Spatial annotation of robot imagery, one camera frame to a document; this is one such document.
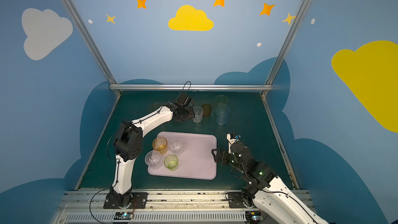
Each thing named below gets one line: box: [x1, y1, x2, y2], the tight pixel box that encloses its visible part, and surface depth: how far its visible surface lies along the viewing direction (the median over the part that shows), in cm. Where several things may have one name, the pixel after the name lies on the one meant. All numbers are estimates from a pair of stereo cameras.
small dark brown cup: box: [201, 103, 212, 118], surface depth 106 cm
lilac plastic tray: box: [147, 132, 217, 180], surface depth 88 cm
